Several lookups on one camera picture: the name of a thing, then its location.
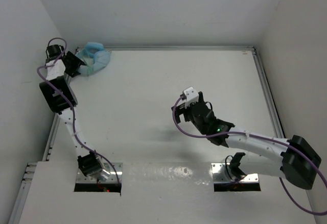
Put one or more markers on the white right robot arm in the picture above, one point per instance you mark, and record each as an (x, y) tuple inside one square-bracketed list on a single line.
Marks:
[(291, 159)]

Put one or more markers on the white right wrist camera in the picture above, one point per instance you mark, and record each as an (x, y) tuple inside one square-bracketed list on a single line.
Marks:
[(189, 96)]

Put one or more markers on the white front cover board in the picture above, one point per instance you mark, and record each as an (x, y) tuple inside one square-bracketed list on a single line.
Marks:
[(154, 193)]

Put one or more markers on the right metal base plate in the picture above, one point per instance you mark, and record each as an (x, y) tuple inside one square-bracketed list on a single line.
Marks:
[(222, 174)]

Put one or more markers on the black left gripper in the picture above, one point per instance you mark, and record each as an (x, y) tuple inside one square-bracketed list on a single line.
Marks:
[(76, 65)]

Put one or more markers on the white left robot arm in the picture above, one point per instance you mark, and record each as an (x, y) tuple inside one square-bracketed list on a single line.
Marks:
[(62, 101)]

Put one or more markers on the metal base plate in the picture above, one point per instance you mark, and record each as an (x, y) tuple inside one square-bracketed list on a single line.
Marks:
[(222, 174), (106, 176)]

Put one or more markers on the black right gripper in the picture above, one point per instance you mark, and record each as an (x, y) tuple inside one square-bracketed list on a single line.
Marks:
[(181, 109)]

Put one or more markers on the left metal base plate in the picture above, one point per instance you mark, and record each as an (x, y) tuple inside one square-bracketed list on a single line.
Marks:
[(106, 176)]

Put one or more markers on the light blue headphones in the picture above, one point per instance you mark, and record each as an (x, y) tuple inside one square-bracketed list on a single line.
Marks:
[(95, 57)]

